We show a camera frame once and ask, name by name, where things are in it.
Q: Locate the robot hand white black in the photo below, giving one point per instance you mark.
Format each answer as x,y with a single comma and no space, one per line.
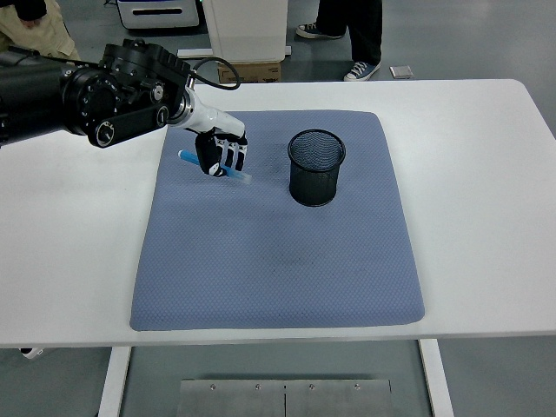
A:
217,119

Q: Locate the blue marker with clear cap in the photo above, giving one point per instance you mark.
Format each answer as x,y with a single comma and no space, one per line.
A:
187,156

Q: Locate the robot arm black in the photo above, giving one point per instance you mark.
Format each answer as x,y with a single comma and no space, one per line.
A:
35,100

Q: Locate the black mesh pen holder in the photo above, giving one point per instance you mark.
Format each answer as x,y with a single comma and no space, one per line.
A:
313,187

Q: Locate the brown cardboard box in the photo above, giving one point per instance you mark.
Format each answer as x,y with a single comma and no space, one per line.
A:
256,73

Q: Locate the white appliance with black slot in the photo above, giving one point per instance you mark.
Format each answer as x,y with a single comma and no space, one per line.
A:
160,19

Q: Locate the blue-grey textured mat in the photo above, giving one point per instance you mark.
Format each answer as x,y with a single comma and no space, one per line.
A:
260,260

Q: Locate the person with sneakers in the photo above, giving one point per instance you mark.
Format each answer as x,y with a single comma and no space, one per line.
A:
365,26

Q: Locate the grey floor socket plate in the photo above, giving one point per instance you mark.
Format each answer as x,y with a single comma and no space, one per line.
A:
400,71

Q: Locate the person in beige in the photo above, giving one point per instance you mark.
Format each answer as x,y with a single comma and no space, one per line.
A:
39,30

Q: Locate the white table leg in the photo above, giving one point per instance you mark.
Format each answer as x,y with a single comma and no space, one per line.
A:
114,382
436,382

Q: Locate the small white black object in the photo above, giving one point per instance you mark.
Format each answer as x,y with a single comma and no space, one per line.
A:
31,352

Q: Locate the white pedestal base bar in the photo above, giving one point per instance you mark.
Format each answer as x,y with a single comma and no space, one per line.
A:
191,53

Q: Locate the white pedestal cabinet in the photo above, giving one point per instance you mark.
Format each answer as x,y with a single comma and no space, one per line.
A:
247,30

